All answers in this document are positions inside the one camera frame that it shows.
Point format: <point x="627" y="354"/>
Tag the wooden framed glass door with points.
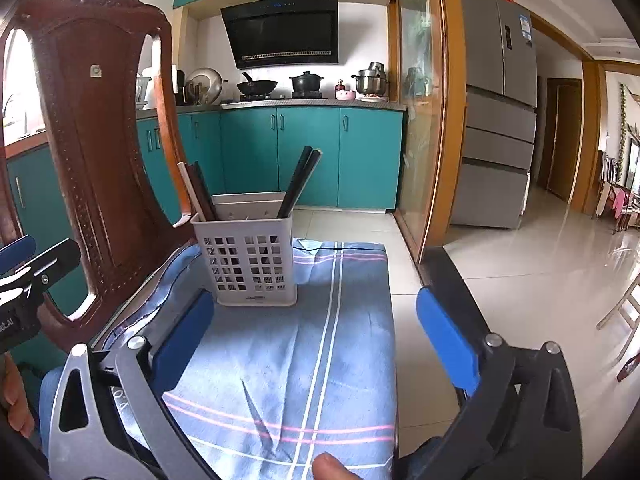
<point x="425" y="110"/>

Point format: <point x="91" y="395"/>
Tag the teal lower cabinets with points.
<point x="310" y="155"/>

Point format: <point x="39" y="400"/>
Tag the steel stock pot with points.
<point x="371" y="82"/>

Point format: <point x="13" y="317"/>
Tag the dining chair with pink cloth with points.
<point x="617" y="200"/>

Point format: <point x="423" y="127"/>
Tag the white plastic utensil basket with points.
<point x="247" y="260"/>

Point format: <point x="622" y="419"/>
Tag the black cooking pot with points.
<point x="306" y="84"/>

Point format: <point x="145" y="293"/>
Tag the grey refrigerator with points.
<point x="495" y="110"/>

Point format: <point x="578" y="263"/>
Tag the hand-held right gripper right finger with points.
<point x="445" y="340"/>

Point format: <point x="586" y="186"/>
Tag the carved wooden chair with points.
<point x="95" y="135"/>

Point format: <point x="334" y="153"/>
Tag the green hanging vine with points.
<point x="622" y="130"/>

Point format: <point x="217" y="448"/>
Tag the white kitchen appliance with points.
<point x="144" y="87"/>

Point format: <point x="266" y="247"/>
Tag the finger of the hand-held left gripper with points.
<point x="15" y="255"/>
<point x="52" y="260"/>

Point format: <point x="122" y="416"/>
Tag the brown interior door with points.
<point x="562" y="140"/>

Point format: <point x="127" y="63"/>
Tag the light wooden stool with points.
<point x="622" y="310"/>

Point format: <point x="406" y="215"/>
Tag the black wok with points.
<point x="256" y="87"/>

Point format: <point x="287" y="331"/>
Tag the pink small container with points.
<point x="345" y="94"/>

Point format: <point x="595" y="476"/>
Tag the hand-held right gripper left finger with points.
<point x="182" y="340"/>

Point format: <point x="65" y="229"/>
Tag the person's right hand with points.
<point x="332" y="467"/>

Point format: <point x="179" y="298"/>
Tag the brown chopstick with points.
<point x="197" y="195"/>
<point x="206" y="192"/>

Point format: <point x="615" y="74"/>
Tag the person's left hand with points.
<point x="15" y="395"/>

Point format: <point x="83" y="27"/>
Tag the round steel lid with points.
<point x="204" y="86"/>

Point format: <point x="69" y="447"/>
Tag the black range hood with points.
<point x="285" y="35"/>

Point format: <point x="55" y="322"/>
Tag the bright window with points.
<point x="22" y="85"/>

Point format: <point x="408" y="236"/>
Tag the blue striped cloth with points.
<point x="300" y="360"/>

